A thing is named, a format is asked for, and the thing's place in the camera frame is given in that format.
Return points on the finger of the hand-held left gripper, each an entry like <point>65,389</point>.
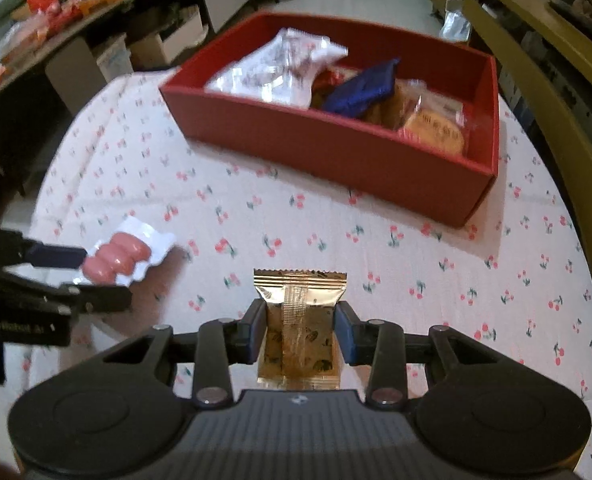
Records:
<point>75,297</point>
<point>50,256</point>

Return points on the gold foil snack packet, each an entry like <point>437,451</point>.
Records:
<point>301,320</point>

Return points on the small clear snack packet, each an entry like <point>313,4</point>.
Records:
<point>326,80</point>

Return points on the dark side table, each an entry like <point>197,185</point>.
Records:
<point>70,70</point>

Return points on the blue foil packet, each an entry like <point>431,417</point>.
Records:
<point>361,87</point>

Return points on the round cake clear packet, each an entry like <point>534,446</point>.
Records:
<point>436,130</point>

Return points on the white snack packet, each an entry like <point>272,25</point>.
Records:
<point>276,70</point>

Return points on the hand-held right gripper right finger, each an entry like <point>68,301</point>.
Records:
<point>346,337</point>

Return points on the red cardboard box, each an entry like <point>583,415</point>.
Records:
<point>326,150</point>

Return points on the low wooden board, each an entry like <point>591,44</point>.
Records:
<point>551,125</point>

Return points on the silver foil bag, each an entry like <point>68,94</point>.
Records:
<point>455,22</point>

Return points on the cherry print tablecloth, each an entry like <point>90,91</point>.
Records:
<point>326,240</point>

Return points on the pink sausage packet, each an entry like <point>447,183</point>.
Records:
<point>115,257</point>

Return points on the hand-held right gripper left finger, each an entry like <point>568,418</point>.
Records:
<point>253,335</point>

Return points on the white storage box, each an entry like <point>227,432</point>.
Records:
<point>170,35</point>

